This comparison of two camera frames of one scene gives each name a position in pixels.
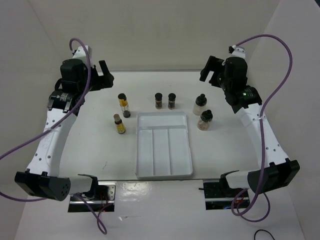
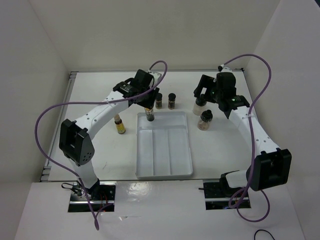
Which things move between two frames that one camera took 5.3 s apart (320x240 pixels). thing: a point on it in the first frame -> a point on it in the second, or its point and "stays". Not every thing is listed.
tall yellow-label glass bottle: x=124 y=105 -> x=149 y=113
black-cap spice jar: x=171 y=97 stays
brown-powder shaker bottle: x=206 y=117 stays
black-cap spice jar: x=158 y=96 stays
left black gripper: x=106 y=80 -> x=150 y=103
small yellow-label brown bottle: x=120 y=126 stays
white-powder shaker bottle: x=199 y=107 stays
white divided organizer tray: x=163 y=145 stays
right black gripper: x=215 y=64 -> x=207 y=82
